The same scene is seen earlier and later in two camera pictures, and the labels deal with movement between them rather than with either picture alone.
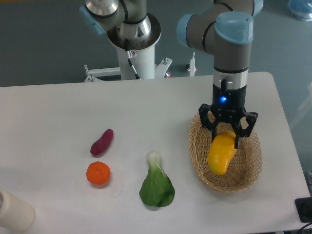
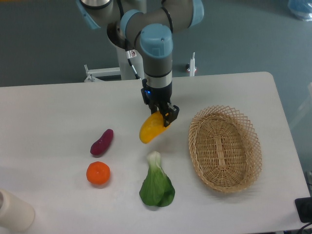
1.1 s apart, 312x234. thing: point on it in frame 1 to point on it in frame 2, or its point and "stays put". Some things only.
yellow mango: (222, 149) to (152, 127)
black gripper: (229, 105) to (153, 96)
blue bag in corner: (302, 9) stays put
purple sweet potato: (101, 145) stays put
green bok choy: (157, 189) stays put
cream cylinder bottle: (16, 214) stays put
